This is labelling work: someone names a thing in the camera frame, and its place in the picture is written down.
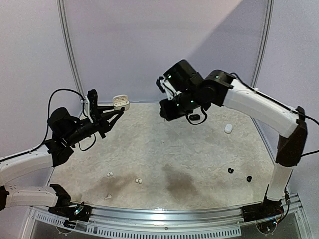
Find aluminium front rail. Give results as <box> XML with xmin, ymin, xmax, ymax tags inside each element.
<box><xmin>22</xmin><ymin>194</ymin><xmax>311</xmax><ymax>239</ymax></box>

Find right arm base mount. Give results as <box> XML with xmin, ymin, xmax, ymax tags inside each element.
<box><xmin>241</xmin><ymin>199</ymin><xmax>284</xmax><ymax>222</ymax></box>

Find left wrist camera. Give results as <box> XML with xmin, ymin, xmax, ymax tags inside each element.
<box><xmin>83</xmin><ymin>89</ymin><xmax>99</xmax><ymax>123</ymax></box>

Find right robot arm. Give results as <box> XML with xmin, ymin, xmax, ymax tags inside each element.
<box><xmin>156</xmin><ymin>59</ymin><xmax>308</xmax><ymax>217</ymax></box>

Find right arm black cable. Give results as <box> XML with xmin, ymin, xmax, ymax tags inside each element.
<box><xmin>185</xmin><ymin>72</ymin><xmax>319</xmax><ymax>157</ymax></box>

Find white oval charging case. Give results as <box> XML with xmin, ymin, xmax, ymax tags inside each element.
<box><xmin>224</xmin><ymin>124</ymin><xmax>233</xmax><ymax>134</ymax></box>

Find white stem earbud charging case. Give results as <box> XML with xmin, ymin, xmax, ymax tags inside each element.
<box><xmin>112</xmin><ymin>94</ymin><xmax>130</xmax><ymax>111</ymax></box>

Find left aluminium frame post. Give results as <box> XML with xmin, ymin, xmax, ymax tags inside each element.
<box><xmin>56</xmin><ymin>0</ymin><xmax>85</xmax><ymax>95</ymax></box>

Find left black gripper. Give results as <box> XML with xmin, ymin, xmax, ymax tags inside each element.
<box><xmin>64</xmin><ymin>105</ymin><xmax>123</xmax><ymax>146</ymax></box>

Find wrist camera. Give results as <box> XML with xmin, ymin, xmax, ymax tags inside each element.
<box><xmin>156</xmin><ymin>76</ymin><xmax>181</xmax><ymax>101</ymax></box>
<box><xmin>83</xmin><ymin>89</ymin><xmax>99</xmax><ymax>123</ymax></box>

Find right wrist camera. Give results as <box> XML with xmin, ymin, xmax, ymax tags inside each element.
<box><xmin>156</xmin><ymin>76</ymin><xmax>181</xmax><ymax>101</ymax></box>

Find black earbud charging case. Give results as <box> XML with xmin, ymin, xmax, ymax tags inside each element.
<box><xmin>189</xmin><ymin>114</ymin><xmax>201</xmax><ymax>122</ymax></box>

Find white clip earbud right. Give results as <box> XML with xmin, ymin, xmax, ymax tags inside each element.
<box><xmin>135</xmin><ymin>178</ymin><xmax>143</xmax><ymax>184</ymax></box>

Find right aluminium frame post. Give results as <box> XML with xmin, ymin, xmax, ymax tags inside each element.
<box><xmin>251</xmin><ymin>0</ymin><xmax>274</xmax><ymax>87</ymax></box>

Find aluminium frame post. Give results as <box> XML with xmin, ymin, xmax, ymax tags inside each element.
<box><xmin>56</xmin><ymin>0</ymin><xmax>85</xmax><ymax>95</ymax></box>
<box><xmin>251</xmin><ymin>0</ymin><xmax>274</xmax><ymax>87</ymax></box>

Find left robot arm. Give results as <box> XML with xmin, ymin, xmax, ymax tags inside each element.
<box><xmin>0</xmin><ymin>104</ymin><xmax>129</xmax><ymax>216</ymax></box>

